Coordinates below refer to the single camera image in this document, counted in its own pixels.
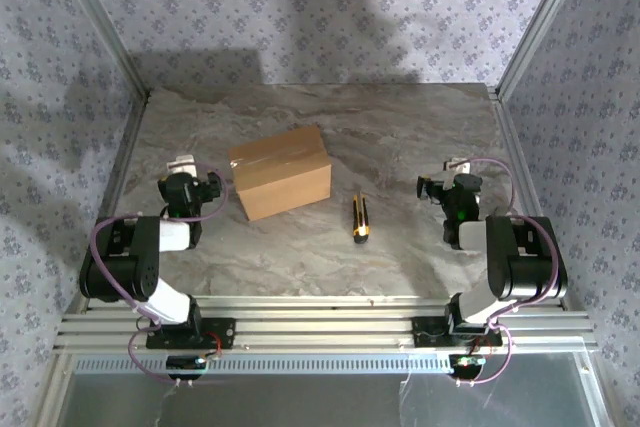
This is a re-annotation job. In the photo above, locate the brown cardboard express box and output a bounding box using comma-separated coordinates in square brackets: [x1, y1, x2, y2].
[228, 124, 333, 222]

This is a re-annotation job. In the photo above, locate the yellow and black utility knife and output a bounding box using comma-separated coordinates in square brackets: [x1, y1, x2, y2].
[351, 193, 372, 245]

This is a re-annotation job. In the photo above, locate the small black controller board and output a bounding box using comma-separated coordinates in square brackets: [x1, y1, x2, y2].
[448, 352, 487, 381]
[166, 352, 221, 381]

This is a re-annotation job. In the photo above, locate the shiny metal sheet panel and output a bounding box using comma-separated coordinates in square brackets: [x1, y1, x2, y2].
[58, 352, 604, 427]

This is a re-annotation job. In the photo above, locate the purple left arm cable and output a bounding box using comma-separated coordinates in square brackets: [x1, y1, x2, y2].
[91, 159, 229, 389]

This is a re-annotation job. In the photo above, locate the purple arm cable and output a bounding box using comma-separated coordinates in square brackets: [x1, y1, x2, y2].
[457, 157, 564, 388]
[91, 159, 229, 389]

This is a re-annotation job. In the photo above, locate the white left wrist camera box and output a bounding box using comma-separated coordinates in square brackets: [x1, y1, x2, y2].
[166, 155, 197, 177]

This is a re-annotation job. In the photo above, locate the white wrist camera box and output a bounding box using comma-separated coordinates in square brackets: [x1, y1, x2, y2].
[444, 157, 474, 176]
[166, 155, 197, 177]

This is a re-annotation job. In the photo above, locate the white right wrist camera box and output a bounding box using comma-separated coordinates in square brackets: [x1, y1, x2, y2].
[444, 157, 474, 176]

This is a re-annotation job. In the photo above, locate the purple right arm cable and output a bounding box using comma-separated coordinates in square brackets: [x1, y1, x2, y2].
[457, 157, 564, 388]

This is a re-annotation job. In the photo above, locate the aluminium table side rail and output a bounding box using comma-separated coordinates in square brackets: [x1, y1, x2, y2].
[489, 86, 571, 311]
[74, 88, 155, 316]

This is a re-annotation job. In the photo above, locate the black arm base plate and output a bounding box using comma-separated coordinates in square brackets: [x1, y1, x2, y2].
[145, 317, 236, 350]
[412, 316, 503, 348]

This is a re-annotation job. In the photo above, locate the aluminium mounting rail beam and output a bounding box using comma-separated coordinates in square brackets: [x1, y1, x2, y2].
[52, 294, 599, 354]

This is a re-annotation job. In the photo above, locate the aluminium frame post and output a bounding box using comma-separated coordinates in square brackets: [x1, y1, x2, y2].
[492, 0, 596, 101]
[49, 0, 154, 101]

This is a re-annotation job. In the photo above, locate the grey slotted cable duct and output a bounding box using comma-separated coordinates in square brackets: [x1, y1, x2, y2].
[74, 354, 457, 376]

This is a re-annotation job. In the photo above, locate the aluminium frame leg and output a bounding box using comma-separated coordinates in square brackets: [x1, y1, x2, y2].
[34, 352, 76, 427]
[579, 351, 617, 427]

